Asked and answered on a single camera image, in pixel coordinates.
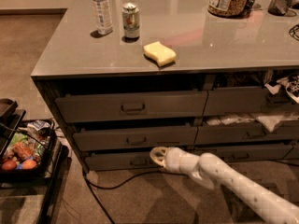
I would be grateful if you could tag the black cart frame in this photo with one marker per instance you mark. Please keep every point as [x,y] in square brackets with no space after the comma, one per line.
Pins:
[28,201]

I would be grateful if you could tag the clear plastic water bottle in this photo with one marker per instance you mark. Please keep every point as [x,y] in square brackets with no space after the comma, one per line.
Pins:
[102,16]

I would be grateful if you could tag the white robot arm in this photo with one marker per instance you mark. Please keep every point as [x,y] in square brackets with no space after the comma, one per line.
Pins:
[208,170]

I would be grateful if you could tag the grey drawer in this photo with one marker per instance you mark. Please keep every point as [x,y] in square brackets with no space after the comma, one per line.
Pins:
[120,161]
[246,133]
[135,137]
[127,106]
[247,100]
[265,152]

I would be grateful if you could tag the black white patterned cloth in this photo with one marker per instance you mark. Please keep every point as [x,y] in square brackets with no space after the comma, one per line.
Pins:
[290,84]

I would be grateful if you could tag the black basket of groceries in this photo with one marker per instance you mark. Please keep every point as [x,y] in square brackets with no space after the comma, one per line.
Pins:
[29,151]

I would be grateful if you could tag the yellow sponge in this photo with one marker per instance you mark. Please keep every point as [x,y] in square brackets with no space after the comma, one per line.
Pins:
[159,53]

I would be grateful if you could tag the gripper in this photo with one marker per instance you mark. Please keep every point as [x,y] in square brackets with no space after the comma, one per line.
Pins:
[173,160]

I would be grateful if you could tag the black wire trivet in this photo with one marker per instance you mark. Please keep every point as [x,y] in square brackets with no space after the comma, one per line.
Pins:
[294,32]

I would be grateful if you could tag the grey kitchen island cabinet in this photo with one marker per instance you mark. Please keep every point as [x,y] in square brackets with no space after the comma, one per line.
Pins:
[212,53]

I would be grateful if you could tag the green white soda can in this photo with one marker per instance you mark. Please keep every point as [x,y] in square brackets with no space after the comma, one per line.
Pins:
[130,20]

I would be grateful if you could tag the white plastic bags in drawer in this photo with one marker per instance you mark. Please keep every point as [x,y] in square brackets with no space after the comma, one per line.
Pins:
[269,121]

